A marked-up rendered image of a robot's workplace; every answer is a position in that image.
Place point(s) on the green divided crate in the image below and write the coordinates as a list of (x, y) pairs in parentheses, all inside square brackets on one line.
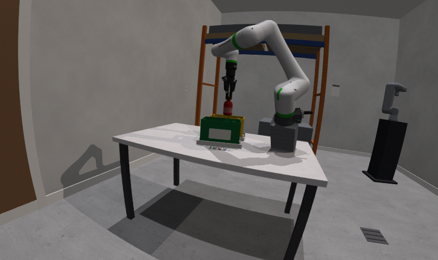
[(220, 130)]

